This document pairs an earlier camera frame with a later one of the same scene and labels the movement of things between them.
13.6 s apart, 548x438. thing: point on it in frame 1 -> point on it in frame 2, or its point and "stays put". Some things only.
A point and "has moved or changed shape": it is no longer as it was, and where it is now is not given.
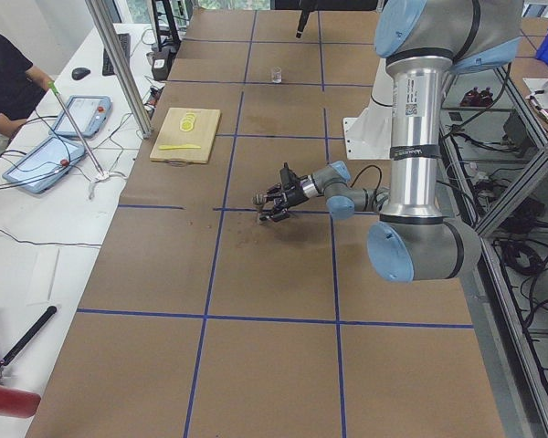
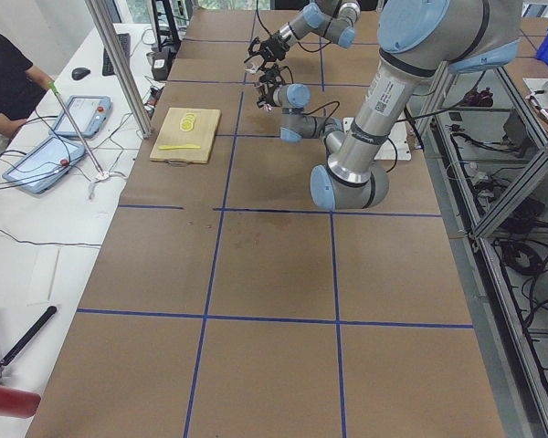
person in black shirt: x=12 y=87 stays put
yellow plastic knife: x=180 y=146 stays put
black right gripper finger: x=300 y=27 -> x=251 y=55
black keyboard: x=125 y=42 stays put
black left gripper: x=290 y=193 -> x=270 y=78
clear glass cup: x=277 y=75 has moved or changed shape
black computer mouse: x=79 y=73 stays put
